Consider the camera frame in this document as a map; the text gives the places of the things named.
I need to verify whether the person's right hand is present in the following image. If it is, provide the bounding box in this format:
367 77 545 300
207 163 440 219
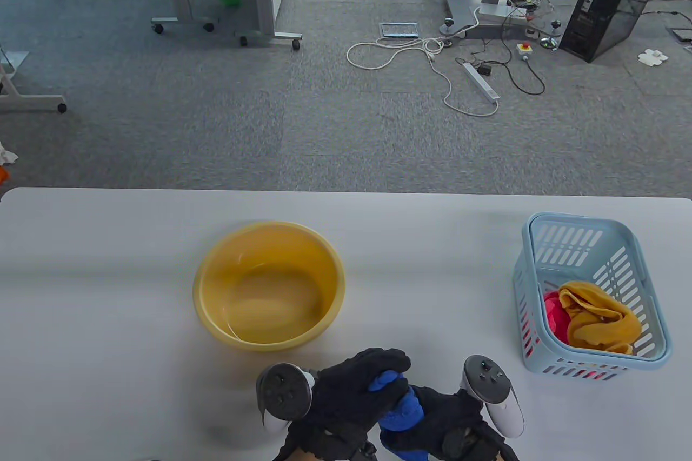
414 386 517 461

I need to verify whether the person's left hand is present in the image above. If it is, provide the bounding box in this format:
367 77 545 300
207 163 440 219
287 348 411 459

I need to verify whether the blue square towel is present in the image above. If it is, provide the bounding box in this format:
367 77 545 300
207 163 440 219
369 371 429 461

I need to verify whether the pink square towel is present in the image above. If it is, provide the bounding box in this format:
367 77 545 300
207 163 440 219
542 291 571 345

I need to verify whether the yellow square towel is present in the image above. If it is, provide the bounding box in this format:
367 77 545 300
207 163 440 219
558 281 643 355

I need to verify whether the black and white hand controller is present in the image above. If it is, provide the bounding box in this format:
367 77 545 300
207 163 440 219
256 363 316 433
461 355 525 439

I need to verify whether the yellow plastic basin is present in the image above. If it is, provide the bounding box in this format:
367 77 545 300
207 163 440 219
193 221 345 356

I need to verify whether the light blue plastic basket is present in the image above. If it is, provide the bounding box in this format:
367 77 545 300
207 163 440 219
513 212 673 382

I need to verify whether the whiteboard on rolling stand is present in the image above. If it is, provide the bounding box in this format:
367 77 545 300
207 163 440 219
0 50 68 113

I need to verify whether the black computer tower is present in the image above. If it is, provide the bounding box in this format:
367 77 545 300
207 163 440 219
558 0 671 63

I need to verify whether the black cable with adapter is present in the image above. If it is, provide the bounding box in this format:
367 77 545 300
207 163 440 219
455 39 545 96

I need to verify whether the white power strip with cable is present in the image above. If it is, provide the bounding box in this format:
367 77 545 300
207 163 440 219
346 7 501 117

